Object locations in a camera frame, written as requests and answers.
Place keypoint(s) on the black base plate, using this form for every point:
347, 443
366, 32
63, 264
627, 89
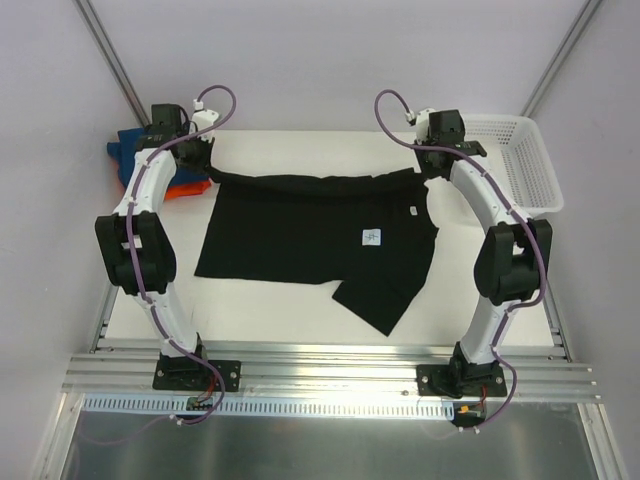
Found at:
458, 382
183, 374

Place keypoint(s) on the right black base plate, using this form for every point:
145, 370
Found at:
458, 382

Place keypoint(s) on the folded blue t shirt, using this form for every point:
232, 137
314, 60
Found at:
122, 152

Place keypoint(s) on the white perforated plastic basket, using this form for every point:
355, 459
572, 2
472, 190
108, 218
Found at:
517, 159

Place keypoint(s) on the aluminium frame rail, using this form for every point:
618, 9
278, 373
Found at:
545, 374

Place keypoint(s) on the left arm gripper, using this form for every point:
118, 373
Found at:
198, 154

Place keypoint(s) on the black t shirt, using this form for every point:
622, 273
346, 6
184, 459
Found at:
373, 235

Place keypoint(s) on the white slotted cable duct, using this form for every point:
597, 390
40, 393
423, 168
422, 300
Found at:
183, 405

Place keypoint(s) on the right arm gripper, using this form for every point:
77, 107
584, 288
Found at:
432, 166

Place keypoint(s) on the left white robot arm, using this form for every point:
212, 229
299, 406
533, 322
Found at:
137, 253

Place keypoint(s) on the folded orange t shirt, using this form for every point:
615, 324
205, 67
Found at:
187, 190

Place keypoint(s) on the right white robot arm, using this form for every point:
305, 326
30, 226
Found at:
510, 270

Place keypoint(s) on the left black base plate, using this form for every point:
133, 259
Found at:
183, 374

